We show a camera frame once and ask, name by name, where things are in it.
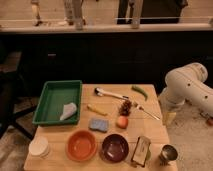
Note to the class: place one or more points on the white towel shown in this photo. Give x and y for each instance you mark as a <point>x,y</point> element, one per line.
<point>68,110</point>

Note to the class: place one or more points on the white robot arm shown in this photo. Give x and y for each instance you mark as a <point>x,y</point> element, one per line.
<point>185,83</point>

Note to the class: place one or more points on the purple bowl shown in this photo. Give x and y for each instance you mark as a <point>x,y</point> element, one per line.
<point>114,148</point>

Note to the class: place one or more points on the orange bowl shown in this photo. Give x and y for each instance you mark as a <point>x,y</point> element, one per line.
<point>81,146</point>

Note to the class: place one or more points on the green pepper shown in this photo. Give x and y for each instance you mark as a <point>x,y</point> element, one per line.
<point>140,90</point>

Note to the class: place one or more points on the brown pine cone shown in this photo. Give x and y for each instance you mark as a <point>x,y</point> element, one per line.
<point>125,108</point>

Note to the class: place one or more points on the silver fork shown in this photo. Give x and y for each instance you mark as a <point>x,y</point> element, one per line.
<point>139,107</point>

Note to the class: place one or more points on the orange fruit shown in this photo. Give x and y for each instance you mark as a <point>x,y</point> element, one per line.
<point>122,122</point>

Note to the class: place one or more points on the blue sponge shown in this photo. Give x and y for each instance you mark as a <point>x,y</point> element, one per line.
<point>99,125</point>

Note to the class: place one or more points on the green plastic tray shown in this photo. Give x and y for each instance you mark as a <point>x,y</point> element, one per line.
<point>55,95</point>

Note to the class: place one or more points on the brown white box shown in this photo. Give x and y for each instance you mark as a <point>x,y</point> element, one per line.
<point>141,152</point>

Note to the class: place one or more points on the silver metal cup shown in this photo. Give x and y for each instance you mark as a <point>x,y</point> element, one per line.
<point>167,154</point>

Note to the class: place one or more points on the black office chair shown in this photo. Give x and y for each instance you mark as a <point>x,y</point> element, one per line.
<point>9,76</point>

